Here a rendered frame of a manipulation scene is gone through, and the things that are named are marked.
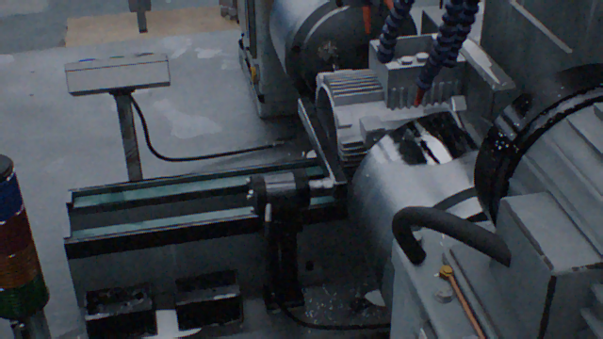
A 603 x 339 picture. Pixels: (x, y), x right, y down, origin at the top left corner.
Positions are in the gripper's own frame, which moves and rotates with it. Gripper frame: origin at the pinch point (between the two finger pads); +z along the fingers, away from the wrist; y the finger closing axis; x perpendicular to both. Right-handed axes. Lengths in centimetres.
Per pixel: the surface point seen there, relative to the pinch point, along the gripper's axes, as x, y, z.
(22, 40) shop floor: 275, -62, -43
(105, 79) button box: -3.5, -7.2, 11.4
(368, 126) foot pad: -28.2, 30.5, 25.0
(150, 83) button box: -3.5, 0.0, 12.8
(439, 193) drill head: -56, 30, 34
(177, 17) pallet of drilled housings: 247, 15, -42
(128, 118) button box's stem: 2.4, -4.6, 17.9
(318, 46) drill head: -3.5, 29.8, 9.7
